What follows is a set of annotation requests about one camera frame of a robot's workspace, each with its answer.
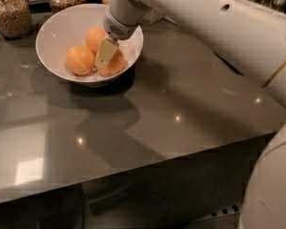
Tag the left glass cereal jar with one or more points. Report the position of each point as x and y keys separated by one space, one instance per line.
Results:
x=15 y=19

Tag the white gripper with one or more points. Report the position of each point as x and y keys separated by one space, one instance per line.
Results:
x=120 y=30

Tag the glass tumbler right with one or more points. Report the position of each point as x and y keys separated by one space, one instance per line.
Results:
x=278 y=4

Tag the white folded card stand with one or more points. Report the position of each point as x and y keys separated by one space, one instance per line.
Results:
x=153 y=16

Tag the white ceramic bowl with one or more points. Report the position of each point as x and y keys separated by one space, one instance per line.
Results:
x=68 y=28

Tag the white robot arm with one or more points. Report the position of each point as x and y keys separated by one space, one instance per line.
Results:
x=252 y=38

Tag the orange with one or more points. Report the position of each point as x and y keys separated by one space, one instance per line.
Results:
x=93 y=38
x=116 y=65
x=80 y=60

